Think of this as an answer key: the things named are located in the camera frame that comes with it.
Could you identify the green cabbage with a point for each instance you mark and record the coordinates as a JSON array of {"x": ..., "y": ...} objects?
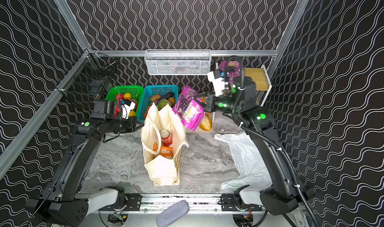
[{"x": 162, "y": 103}]

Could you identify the cream canvas tote bag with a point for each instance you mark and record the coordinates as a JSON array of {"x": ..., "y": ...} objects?
[{"x": 162, "y": 171}]

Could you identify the white wooden two-tier shelf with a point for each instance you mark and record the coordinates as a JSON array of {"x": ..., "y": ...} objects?
[{"x": 258, "y": 75}]

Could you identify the green plastic basket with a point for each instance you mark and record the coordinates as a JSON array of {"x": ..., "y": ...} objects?
[{"x": 135, "y": 91}]

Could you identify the white plastic bag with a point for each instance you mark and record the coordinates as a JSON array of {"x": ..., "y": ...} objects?
[{"x": 248, "y": 162}]

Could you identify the purple snack bag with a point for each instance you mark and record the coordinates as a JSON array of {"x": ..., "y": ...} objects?
[
  {"x": 188, "y": 110},
  {"x": 223, "y": 66}
]

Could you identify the oval golden bread loaf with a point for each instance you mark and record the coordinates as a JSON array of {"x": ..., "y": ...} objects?
[{"x": 206, "y": 123}]

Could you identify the red soda can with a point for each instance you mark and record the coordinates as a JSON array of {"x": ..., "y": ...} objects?
[{"x": 166, "y": 138}]

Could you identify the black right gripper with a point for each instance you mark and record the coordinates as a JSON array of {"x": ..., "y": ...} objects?
[{"x": 208, "y": 102}]

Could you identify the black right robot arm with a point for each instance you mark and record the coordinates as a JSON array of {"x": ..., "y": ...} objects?
[{"x": 237, "y": 100}]

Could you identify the purple eggplant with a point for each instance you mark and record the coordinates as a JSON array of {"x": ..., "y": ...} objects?
[{"x": 167, "y": 96}]

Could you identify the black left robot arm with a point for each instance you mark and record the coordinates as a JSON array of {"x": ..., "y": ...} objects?
[{"x": 61, "y": 201}]

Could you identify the beige bread tray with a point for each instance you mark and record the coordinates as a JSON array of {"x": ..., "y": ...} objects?
[{"x": 198, "y": 130}]

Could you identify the black wire wall basket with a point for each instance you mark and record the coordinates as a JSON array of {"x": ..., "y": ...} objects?
[{"x": 92, "y": 81}]

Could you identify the grey cloth pad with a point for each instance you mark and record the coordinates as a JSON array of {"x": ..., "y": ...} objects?
[{"x": 172, "y": 214}]

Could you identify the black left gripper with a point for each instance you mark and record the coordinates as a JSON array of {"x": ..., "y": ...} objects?
[{"x": 132, "y": 124}]

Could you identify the white wire wall basket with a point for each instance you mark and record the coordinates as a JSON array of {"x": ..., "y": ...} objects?
[{"x": 178, "y": 62}]

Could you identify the orange red snack bag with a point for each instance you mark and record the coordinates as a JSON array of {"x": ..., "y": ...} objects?
[{"x": 166, "y": 152}]

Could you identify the teal plastic basket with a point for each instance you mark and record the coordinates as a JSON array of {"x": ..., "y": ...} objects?
[{"x": 148, "y": 92}]

